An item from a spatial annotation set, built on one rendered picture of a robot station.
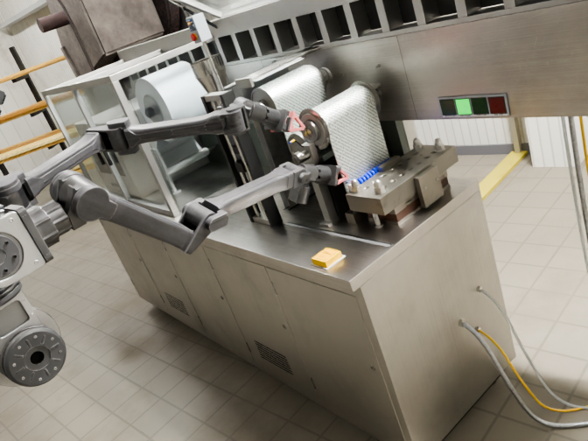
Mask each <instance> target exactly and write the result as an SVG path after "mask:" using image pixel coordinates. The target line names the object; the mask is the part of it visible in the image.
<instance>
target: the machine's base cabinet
mask: <svg viewBox="0 0 588 441"><path fill-rule="evenodd" d="M99 221H100V223H101V224H102V226H103V228H104V230H105V232H106V234H107V236H108V238H109V240H110V241H111V243H112V245H113V247H114V249H115V252H116V253H117V255H118V256H119V258H120V260H121V262H122V265H123V267H124V268H125V270H126V271H127V273H128V275H129V278H130V280H131V282H132V283H133V285H134V287H135V288H136V291H137V293H138V295H139V297H140V298H142V299H144V300H146V301H147V302H149V303H151V304H152V305H155V306H156V307H157V308H159V309H160V310H162V311H164V312H166V313H168V314H169V315H171V316H173V317H174V318H175V319H177V320H179V321H181V322H182V323H184V324H186V325H187V326H190V327H191V328H192V329H194V330H195V331H197V332H199V333H201V334H203V335H204V336H206V337H208V338H209V339H210V340H212V341H214V342H216V343H217V344H219V345H221V346H222V347H225V348H226V349H227V350H229V351H230V352H232V353H234V354H236V355H238V356H239V357H241V358H243V359H244V360H245V361H247V362H249V363H251V364H252V365H254V366H256V367H257V368H260V369H261V370H262V371H264V372H265V373H267V374H269V375H271V376H273V377H274V378H276V379H278V380H279V381H280V382H282V383H284V384H286V385H287V386H289V387H291V388H292V389H295V390H296V391H297V392H299V393H300V394H302V395H304V396H306V397H308V398H309V399H311V400H313V401H314V402H315V403H317V404H319V405H321V406H322V407H324V408H326V409H327V410H330V411H331V412H332V413H334V414H335V415H337V416H339V417H341V418H343V419H344V420H346V421H348V422H349V423H350V424H352V425H354V426H356V427H357V428H359V429H361V430H362V431H365V432H366V433H367V434H369V435H371V436H372V437H374V438H376V439H378V440H380V441H444V440H445V438H446V437H447V436H448V435H449V434H450V433H451V432H452V430H453V429H454V428H455V427H456V426H457V425H458V423H459V422H460V421H461V420H462V419H463V418H464V416H465V415H466V414H467V413H468V412H469V411H470V410H471V408H472V407H473V406H474V405H475V404H476V403H477V401H478V400H479V399H480V398H481V397H482V396H483V395H484V394H485V393H486V392H487V391H488V390H489V388H490V387H491V386H492V385H494V384H495V383H496V380H497V379H498V378H499V377H500V376H501V375H500V373H499V371H498V370H497V368H496V366H495V365H494V363H493V361H492V359H491V358H490V356H489V354H488V353H487V351H486V349H485V348H484V347H483V346H482V345H481V343H480V342H479V341H478V339H477V338H476V337H475V336H474V335H473V334H472V333H471V332H470V331H468V330H467V329H465V328H464V327H461V326H459V320H460V319H465V321H466V323H467V324H468V325H469V326H471V327H472V328H473V329H475V326H479V327H480V329H481V331H483V332H484V333H486V334H488V335H489V336H490V337H491V338H492V339H493V340H494V341H495V342H496V343H497V344H498V345H499V346H500V347H501V349H502V350H503V351H504V353H505V354H506V355H507V357H508V358H509V360H510V361H512V360H513V359H514V358H515V356H516V354H515V347H514V343H513V339H512V334H511V331H510V326H509V325H508V322H507V321H506V320H505V318H504V316H503V315H502V313H501V311H500V310H499V308H498V307H497V306H496V305H495V303H494V302H493V301H492V300H491V299H490V298H489V297H488V296H486V295H485V294H483V293H482V292H477V291H476V288H477V286H482V287H483V290H484V291H486V292H487V293H488V294H490V295H491V296H492V297H493V298H494V299H495V300H496V301H497V303H498V304H499V305H500V306H501V308H502V309H503V311H504V312H505V313H506V314H507V311H506V306H505V302H504V298H503V294H502V290H501V282H500V279H499V274H498V270H497V266H496V261H495V258H494V250H493V246H492V242H491V238H490V234H489V229H488V225H487V218H486V214H485V209H484V206H483V201H482V197H481V193H480V190H478V191H477V192H476V193H475V194H474V195H473V196H472V197H470V198H469V199H468V200H466V201H465V202H464V203H463V204H461V205H460V206H459V207H458V208H456V209H455V210H454V211H453V212H451V213H450V214H449V215H447V216H446V217H445V218H444V219H443V220H441V221H440V222H439V223H438V224H437V225H436V226H435V227H433V228H432V229H431V230H430V231H428V232H427V233H426V234H424V235H423V236H422V237H421V238H419V239H418V240H417V241H416V242H414V243H413V244H412V245H411V246H409V247H408V248H407V249H405V250H404V251H403V252H402V253H401V254H400V255H399V256H398V257H396V258H395V259H394V260H393V261H392V262H390V263H389V264H388V265H386V266H385V267H384V268H383V269H381V270H380V271H379V272H378V273H376V274H375V275H374V276H372V277H371V278H370V279H369V280H367V281H366V282H365V283H364V284H363V285H362V286H361V287H360V288H358V289H357V290H356V291H354V292H351V291H349V290H344V289H341V288H339V287H336V286H333V285H330V284H328V283H322V282H320V281H317V280H314V279H311V278H309V277H306V276H301V275H299V274H296V273H293V272H290V271H288V270H285V269H280V268H278V267H275V266H272V265H268V264H266V263H263V262H258V261H256V260H253V259H250V258H247V257H245V256H242V255H237V254H235V253H232V252H229V251H226V250H224V249H221V248H216V247H213V246H210V245H207V244H205V243H201V244H200V245H199V246H198V247H197V248H196V249H195V250H194V251H193V252H192V254H191V255H189V254H187V253H185V252H184V251H183V250H181V249H180V248H176V247H174V246H172V245H171V244H169V243H166V242H164V241H160V240H158V239H155V238H152V237H150V236H148V235H145V234H141V233H138V232H137V231H134V230H131V229H128V228H126V227H122V226H120V225H117V224H115V223H113V222H110V221H107V220H101V219H99Z"/></svg>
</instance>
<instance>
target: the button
mask: <svg viewBox="0 0 588 441"><path fill-rule="evenodd" d="M341 257H342V254H341V252H340V251H339V250H336V249H332V248H324V249H323V250H322V251H320V252H319V253H318V254H316V255H315V256H314V257H313V258H312V262H313V264H316V265H318V266H322V267H325V268H328V267H329V266H331V265H332V264H333V263H335V262H336V261H338V260H339V259H340V258H341Z"/></svg>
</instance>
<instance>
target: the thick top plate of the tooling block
mask: <svg viewBox="0 0 588 441"><path fill-rule="evenodd" d="M444 147H445V150H443V151H440V152H435V148H434V145H427V144H423V149H422V150H420V151H414V149H412V150H410V151H409V152H407V153H406V154H404V155H403V156H402V157H401V161H399V162H398V163H397V164H395V165H393V166H392V167H390V168H389V169H387V170H386V171H385V172H381V171H379V172H378V173H376V174H375V175H374V176H373V177H371V178H369V179H368V180H366V181H365V182H363V183H362V184H360V186H361V188H362V192H359V193H356V194H353V193H352V192H349V193H347V194H346V199H347V202H348V205H349V207H350V210H352V211H358V212H363V213H369V214H379V215H386V214H388V213H389V212H391V211H392V210H393V209H395V208H396V207H398V206H399V205H400V204H402V203H403V202H404V201H405V200H406V199H408V198H409V197H411V196H412V195H413V194H415V193H416V192H417V187H416V184H415V180H414V178H415V177H416V176H418V175H419V174H420V173H422V172H424V171H425V170H426V169H428V168H429V167H430V166H432V165H436V166H437V169H438V173H439V175H440V174H441V173H443V172H444V171H446V170H447V169H448V168H450V167H451V166H453V165H454V164H456V163H457V162H458V161H459V160H458V155H457V152H456V147H455V145H445V146H444ZM377 179H379V180H380V181H381V183H382V185H383V186H384V189H385V190H386V192H385V193H383V194H380V195H375V190H374V182H375V180H377Z"/></svg>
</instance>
